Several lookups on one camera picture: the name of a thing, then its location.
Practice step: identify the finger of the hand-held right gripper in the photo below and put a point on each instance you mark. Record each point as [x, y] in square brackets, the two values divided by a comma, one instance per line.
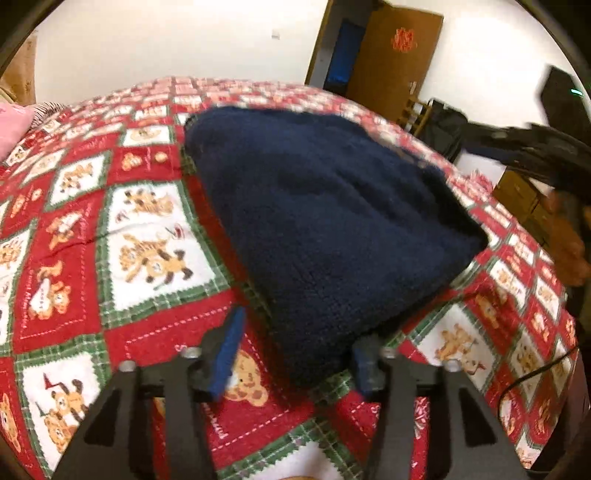
[531, 145]

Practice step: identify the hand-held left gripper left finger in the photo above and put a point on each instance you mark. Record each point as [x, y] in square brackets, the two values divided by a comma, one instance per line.
[228, 355]

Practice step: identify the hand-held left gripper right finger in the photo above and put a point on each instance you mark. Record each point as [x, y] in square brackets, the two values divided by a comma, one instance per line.
[364, 364]

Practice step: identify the navy knitted sweater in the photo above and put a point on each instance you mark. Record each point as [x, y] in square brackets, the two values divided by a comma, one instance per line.
[332, 221]

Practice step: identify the person's right hand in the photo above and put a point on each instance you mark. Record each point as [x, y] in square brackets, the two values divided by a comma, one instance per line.
[572, 240]

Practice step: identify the black bag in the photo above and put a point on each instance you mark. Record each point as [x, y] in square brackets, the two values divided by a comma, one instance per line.
[445, 131]

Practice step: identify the wooden chair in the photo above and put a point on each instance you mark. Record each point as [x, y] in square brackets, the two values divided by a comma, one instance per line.
[413, 113]

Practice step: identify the brown wooden door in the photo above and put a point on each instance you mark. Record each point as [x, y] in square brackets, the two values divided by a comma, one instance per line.
[392, 60]

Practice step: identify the red printed bedspread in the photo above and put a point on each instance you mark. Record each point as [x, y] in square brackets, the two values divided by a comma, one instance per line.
[115, 194]

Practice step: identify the striped cloth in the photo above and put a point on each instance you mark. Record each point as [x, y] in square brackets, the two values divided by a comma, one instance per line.
[48, 110]

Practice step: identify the pink folded blanket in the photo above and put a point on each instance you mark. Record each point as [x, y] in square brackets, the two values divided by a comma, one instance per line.
[11, 127]

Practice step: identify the dark door frame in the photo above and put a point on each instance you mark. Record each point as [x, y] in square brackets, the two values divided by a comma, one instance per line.
[323, 41]

